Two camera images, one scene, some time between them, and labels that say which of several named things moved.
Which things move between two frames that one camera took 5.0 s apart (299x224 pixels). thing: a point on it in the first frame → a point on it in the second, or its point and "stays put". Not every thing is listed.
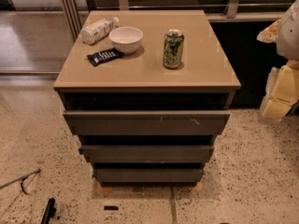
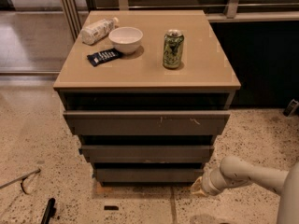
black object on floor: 49,211 stays put
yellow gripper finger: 270,34 → 196,188
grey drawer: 148,175 stays put
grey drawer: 148,153 stays put
